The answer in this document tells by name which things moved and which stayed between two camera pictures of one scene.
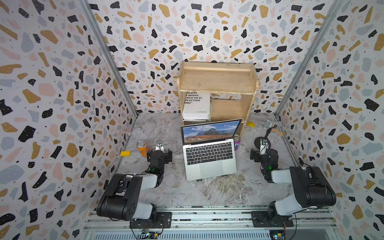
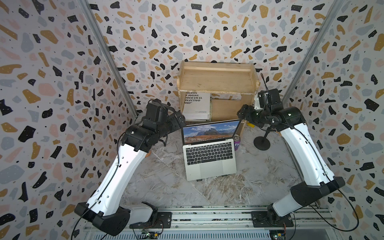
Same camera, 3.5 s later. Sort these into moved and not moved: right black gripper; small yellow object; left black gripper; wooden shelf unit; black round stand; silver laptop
Moved: left black gripper; right black gripper
Not moved: small yellow object; silver laptop; wooden shelf unit; black round stand
